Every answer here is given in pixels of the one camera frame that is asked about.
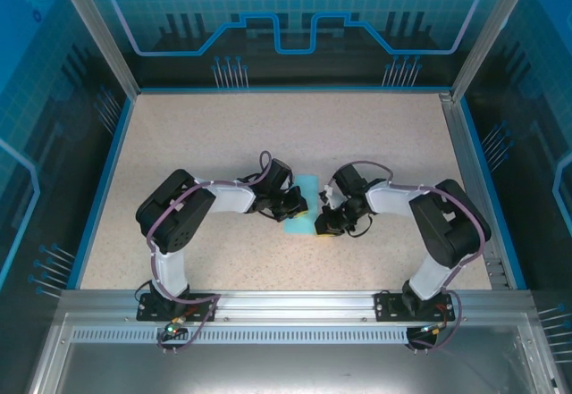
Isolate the light blue cloth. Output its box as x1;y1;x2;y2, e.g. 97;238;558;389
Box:
282;173;323;237

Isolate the slotted metal strip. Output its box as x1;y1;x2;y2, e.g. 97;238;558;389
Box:
71;329;519;342

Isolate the blue printed panel with gear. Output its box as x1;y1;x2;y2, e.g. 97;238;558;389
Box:
73;0;515;89

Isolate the grey metal tray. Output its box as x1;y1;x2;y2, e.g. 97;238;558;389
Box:
26;313;559;394

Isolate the blue printed side panel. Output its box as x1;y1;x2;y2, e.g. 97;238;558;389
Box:
459;0;572;394
0;0;135;394

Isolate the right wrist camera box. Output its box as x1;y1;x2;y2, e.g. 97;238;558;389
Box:
317;186;336;210

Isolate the long aluminium mounting rail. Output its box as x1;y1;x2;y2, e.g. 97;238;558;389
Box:
60;289;533;323

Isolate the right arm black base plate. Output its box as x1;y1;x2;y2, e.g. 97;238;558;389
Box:
374;290;457;323

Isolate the aluminium side rail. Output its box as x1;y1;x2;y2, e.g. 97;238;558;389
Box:
439;92;513;290

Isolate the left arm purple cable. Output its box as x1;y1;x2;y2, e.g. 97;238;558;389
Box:
146;150;274;355

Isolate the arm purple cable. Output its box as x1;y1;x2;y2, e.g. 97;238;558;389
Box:
328;159;488;355
146;150;274;355

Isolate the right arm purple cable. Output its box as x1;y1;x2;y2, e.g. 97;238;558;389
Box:
328;159;488;355

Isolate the blue table border frame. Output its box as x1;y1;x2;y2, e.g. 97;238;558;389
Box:
66;84;529;291

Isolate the cable connector with green light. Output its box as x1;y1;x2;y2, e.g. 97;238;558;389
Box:
164;315;189;338

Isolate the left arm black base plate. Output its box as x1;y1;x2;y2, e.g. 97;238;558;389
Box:
136;292;219;323

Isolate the aluminium frame post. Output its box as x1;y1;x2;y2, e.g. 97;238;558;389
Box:
49;0;142;99
449;0;541;103

